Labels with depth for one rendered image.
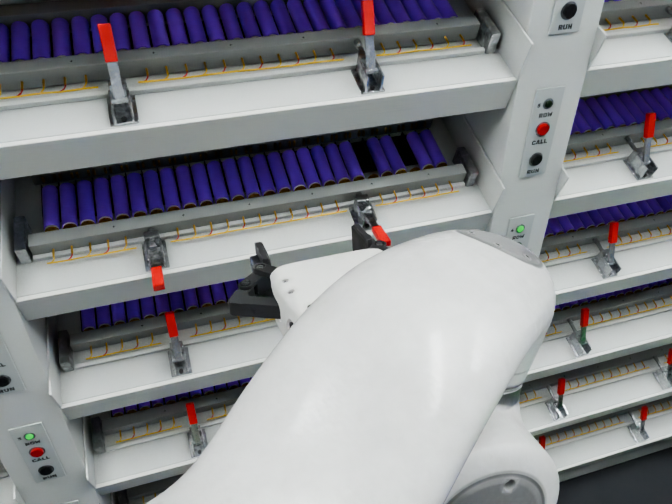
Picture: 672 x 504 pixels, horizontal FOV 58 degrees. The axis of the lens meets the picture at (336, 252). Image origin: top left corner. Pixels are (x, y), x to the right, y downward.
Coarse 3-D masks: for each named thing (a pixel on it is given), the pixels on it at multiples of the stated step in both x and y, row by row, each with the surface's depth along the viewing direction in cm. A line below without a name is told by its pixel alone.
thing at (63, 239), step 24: (432, 168) 83; (456, 168) 84; (288, 192) 78; (312, 192) 79; (336, 192) 79; (384, 192) 82; (144, 216) 74; (168, 216) 74; (192, 216) 75; (216, 216) 76; (240, 216) 77; (312, 216) 79; (48, 240) 71; (72, 240) 71; (96, 240) 73
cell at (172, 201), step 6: (168, 168) 79; (162, 174) 79; (168, 174) 79; (162, 180) 78; (168, 180) 78; (174, 180) 79; (162, 186) 78; (168, 186) 78; (174, 186) 78; (168, 192) 77; (174, 192) 77; (168, 198) 77; (174, 198) 77; (168, 204) 76; (174, 204) 76
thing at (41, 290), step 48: (0, 192) 71; (480, 192) 85; (0, 240) 67; (192, 240) 76; (240, 240) 76; (288, 240) 77; (336, 240) 78; (48, 288) 70; (96, 288) 71; (144, 288) 74
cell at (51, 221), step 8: (48, 192) 75; (56, 192) 76; (48, 200) 74; (56, 200) 75; (48, 208) 74; (56, 208) 74; (48, 216) 73; (56, 216) 74; (48, 224) 73; (56, 224) 73
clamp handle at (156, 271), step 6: (150, 246) 71; (156, 246) 71; (150, 252) 72; (156, 252) 72; (156, 258) 71; (156, 264) 70; (156, 270) 69; (162, 270) 70; (156, 276) 68; (162, 276) 68; (156, 282) 67; (162, 282) 67; (156, 288) 67; (162, 288) 67
